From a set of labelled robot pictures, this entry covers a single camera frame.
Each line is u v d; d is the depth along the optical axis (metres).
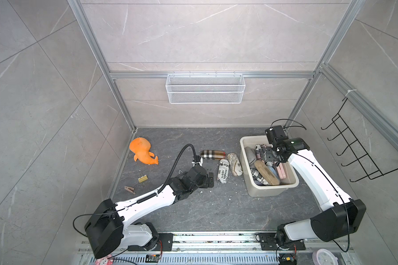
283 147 0.54
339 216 0.39
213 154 1.01
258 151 0.92
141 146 1.01
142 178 0.93
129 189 0.90
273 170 0.83
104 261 0.66
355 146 0.66
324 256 0.69
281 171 0.80
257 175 0.82
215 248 0.73
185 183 0.60
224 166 0.95
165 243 0.73
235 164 0.96
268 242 0.73
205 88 1.01
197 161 0.70
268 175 0.79
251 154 0.87
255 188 0.73
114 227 0.39
